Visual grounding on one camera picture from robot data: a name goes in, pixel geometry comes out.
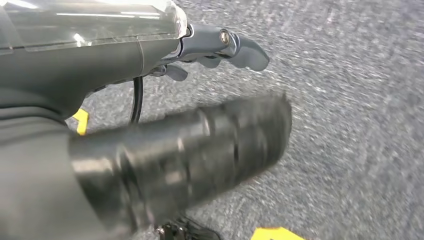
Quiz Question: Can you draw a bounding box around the black metal bracket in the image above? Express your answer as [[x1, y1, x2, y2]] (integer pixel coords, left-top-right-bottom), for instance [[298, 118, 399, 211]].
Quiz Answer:
[[157, 215, 221, 240]]

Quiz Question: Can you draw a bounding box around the black taped mount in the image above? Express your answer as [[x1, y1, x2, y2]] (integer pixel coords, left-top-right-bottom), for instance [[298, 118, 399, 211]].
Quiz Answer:
[[67, 94, 292, 233]]

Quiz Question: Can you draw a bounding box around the yellow floor tape square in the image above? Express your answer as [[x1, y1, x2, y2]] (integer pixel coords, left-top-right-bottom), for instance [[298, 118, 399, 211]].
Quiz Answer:
[[71, 108, 306, 240]]

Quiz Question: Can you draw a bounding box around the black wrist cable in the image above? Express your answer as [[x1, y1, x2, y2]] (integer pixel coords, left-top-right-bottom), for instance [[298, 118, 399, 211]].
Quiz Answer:
[[129, 76, 144, 125]]

